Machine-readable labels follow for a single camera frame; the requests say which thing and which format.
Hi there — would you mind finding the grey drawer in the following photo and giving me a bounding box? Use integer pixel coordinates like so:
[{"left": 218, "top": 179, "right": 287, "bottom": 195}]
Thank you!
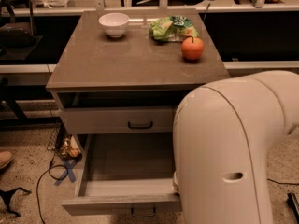
[
  {"left": 62, "top": 133, "right": 181, "bottom": 217},
  {"left": 60, "top": 106, "right": 174, "bottom": 134}
]

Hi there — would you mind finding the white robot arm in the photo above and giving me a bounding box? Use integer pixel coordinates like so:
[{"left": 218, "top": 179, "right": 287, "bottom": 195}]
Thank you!
[{"left": 173, "top": 71, "right": 299, "bottom": 224}]

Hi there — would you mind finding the grey drawer cabinet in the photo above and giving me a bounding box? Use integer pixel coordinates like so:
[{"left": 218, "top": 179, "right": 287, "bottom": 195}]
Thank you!
[{"left": 45, "top": 10, "right": 234, "bottom": 135}]

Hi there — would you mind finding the grey top drawer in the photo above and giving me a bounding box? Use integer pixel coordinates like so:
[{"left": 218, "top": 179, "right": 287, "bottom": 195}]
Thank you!
[{"left": 60, "top": 106, "right": 174, "bottom": 134}]

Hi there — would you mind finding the orange fruit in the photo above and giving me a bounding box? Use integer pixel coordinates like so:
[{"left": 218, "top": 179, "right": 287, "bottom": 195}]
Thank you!
[{"left": 181, "top": 37, "right": 204, "bottom": 61}]

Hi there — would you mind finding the green chip bag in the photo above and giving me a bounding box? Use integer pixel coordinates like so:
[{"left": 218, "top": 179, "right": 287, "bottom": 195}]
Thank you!
[{"left": 149, "top": 15, "right": 199, "bottom": 42}]

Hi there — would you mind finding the white ceramic bowl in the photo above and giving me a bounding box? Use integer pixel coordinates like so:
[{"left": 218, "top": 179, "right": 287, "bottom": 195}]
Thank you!
[{"left": 99, "top": 13, "right": 129, "bottom": 38}]

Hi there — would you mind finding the dark chair on left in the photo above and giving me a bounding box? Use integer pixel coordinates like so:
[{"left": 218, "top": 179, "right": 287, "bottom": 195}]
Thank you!
[{"left": 0, "top": 0, "right": 42, "bottom": 61}]

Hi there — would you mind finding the brown shoe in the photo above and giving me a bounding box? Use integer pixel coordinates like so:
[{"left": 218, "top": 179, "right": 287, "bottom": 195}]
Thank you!
[{"left": 0, "top": 151, "right": 13, "bottom": 170}]

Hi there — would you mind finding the black floor stand foot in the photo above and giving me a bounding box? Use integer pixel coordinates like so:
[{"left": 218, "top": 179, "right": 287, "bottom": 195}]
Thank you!
[{"left": 0, "top": 187, "right": 32, "bottom": 217}]

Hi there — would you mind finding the black device at right edge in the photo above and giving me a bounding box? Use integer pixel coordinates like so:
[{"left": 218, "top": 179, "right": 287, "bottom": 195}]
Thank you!
[{"left": 287, "top": 192, "right": 299, "bottom": 224}]

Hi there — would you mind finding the wire basket with items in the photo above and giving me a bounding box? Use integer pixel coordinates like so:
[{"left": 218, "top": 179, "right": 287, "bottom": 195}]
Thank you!
[{"left": 47, "top": 122, "right": 82, "bottom": 161}]

